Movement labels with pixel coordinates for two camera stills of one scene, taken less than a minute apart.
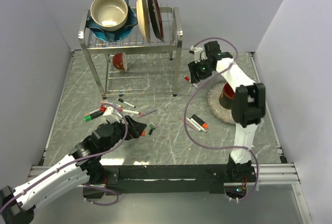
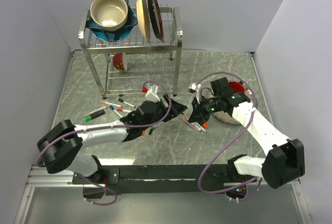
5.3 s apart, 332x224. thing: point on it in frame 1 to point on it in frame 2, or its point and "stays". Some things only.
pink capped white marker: [104, 102] stays
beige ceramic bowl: [108, 12] stays
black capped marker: [198, 125] stays
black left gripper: [135, 128] to [177, 109]
